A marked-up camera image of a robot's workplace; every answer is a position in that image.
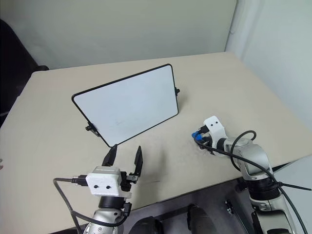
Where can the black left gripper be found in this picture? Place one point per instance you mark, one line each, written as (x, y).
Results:
(126, 181)

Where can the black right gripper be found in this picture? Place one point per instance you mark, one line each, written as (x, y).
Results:
(207, 141)

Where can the blue whiteboard eraser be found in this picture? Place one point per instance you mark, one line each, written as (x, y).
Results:
(197, 136)

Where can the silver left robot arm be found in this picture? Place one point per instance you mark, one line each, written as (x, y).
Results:
(107, 217)

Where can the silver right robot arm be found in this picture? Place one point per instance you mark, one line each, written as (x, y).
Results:
(256, 165)

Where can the black framed whiteboard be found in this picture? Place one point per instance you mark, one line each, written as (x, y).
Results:
(126, 107)

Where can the black zip tie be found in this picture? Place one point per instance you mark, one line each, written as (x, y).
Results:
(296, 186)

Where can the black chair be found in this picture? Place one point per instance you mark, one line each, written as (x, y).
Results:
(14, 73)

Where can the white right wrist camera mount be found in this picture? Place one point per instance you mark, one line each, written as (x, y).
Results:
(215, 129)

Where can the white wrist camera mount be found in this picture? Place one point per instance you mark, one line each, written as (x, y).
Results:
(104, 181)
(215, 129)

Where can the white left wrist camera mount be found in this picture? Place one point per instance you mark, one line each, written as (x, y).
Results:
(104, 181)

